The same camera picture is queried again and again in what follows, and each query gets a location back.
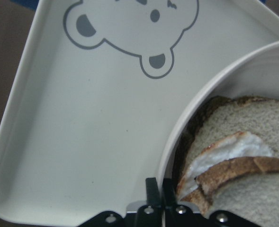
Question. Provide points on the bread slice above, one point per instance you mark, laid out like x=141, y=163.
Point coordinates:
x=222, y=116
x=245, y=186

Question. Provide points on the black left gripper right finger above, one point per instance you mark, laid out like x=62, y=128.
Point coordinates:
x=187, y=214

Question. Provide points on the cream bear tray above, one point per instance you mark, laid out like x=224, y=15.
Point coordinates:
x=99, y=88

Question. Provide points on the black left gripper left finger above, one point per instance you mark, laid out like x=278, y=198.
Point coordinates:
x=147, y=213

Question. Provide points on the cream round plate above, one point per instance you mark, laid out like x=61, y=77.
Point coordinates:
x=255, y=74

